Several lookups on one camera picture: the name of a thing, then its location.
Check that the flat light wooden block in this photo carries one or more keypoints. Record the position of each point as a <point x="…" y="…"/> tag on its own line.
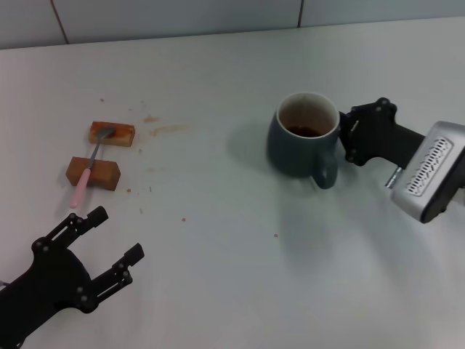
<point x="123" y="136"/>

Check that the right gripper silver plug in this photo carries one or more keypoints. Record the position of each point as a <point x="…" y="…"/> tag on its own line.
<point x="394" y="177"/>

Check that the grey ceramic cup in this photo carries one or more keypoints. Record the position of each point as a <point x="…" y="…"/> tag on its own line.
<point x="294" y="156"/>

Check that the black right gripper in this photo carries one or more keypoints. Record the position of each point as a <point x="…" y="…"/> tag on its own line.
<point x="385" y="138"/>

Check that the dark brown liquid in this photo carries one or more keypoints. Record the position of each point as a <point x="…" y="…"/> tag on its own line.
<point x="305" y="131"/>

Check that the arched brown wooden block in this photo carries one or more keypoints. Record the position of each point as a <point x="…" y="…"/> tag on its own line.
<point x="105" y="174"/>

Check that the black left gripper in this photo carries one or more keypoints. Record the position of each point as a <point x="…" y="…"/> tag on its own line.
<point x="51" y="280"/>

